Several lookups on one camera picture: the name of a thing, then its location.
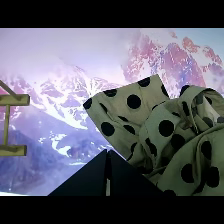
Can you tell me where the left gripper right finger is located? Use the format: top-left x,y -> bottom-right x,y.
108,149 -> 165,197

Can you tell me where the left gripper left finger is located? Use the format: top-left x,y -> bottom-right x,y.
48,148 -> 109,197

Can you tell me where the white black-dotted shirt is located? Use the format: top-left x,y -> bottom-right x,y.
82,73 -> 224,197

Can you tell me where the brown clothes hanger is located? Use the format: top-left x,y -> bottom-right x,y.
0,79 -> 31,158

